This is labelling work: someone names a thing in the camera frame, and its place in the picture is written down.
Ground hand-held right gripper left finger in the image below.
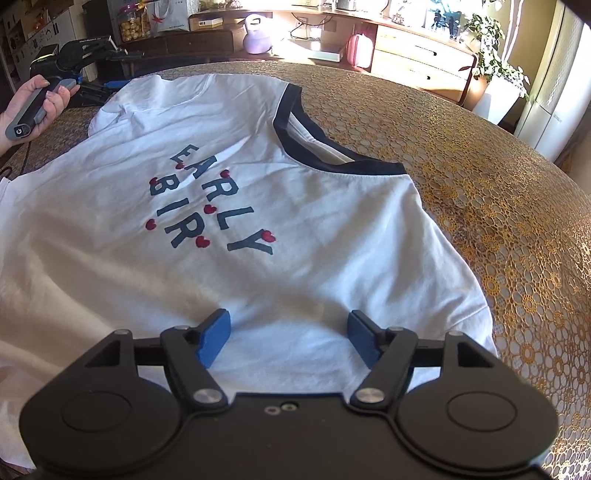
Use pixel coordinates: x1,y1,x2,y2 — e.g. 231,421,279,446
82,308,230,411

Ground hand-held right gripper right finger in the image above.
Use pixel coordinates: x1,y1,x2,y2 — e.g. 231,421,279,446
347,310,498,411

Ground white letter print t-shirt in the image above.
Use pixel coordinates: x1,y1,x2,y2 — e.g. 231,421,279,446
0,74,499,467

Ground person's left hand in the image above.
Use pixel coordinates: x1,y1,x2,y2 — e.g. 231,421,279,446
0,76,82,149

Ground jar of gold chocolates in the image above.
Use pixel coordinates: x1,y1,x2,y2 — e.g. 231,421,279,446
117,8,153,41

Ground white shopping bag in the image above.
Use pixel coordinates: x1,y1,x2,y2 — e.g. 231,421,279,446
148,0,191,37

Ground dark low cabinet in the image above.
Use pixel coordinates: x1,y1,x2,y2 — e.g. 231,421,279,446
97,30,237,84

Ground cardboard box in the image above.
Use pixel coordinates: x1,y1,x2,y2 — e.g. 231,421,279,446
188,16,245,32

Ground purple kettlebell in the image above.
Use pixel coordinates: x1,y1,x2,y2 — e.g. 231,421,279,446
242,14,274,56

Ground white flat device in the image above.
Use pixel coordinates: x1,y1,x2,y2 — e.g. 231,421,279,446
286,39,345,64

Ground pink case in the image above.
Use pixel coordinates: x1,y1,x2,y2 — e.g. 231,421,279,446
346,31,376,71

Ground long wooden drawer cabinet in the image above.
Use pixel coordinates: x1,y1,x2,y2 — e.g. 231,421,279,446
286,7,479,108

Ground green potted plant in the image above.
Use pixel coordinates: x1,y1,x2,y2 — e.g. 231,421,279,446
462,13,532,126

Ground dark figurine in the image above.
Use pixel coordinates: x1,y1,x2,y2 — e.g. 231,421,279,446
427,4,465,40

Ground white standing air conditioner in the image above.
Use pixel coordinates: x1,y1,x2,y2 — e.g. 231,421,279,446
515,0,591,160

